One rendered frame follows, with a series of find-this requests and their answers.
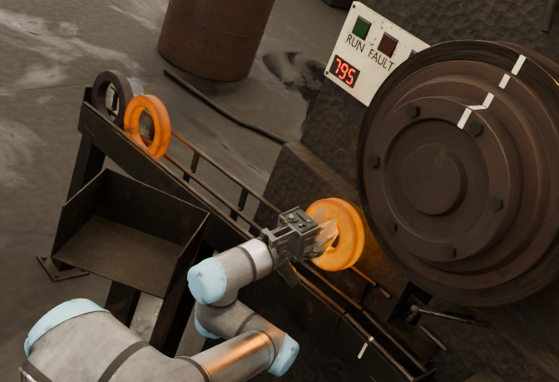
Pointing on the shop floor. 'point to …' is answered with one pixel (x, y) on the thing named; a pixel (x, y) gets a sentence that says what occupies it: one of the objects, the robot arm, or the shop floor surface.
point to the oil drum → (219, 17)
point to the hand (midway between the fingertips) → (334, 227)
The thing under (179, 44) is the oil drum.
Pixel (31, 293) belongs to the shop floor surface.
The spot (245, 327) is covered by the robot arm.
